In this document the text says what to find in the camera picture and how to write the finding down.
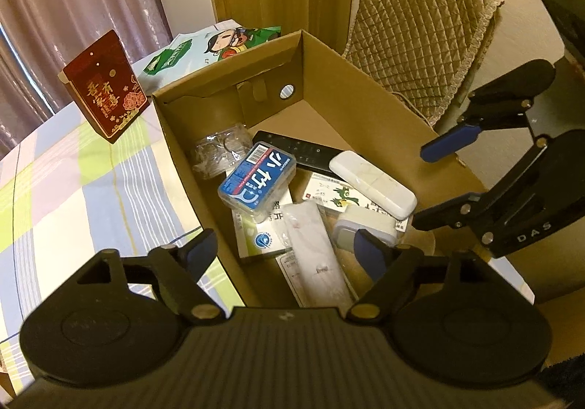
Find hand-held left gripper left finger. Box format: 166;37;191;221
75;228;227;325

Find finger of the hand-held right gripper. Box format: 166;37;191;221
412;135;558;260
420;61;556;163

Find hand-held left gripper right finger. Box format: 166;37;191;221
346;229;494;325

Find white medicine box green stripe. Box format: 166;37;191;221
231;190;299;262

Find clear packet with white item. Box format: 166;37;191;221
278;201;358;308

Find white oblong case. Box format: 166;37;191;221
328;150;418;221

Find small white green medicine box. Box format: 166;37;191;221
301;171;408;232

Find brown cardboard box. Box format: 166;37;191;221
152;29;535;308

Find blue floss box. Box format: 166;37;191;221
218;141;297;224

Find clear packet with metal rack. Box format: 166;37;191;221
191;122;253;182

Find black remote control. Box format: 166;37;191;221
253;130;363;178

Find plaid cloth desktop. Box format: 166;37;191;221
0;87;246;375

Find dark red gift box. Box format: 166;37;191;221
59;29;151;145

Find green white printed bag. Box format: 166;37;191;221
143;22;282;86

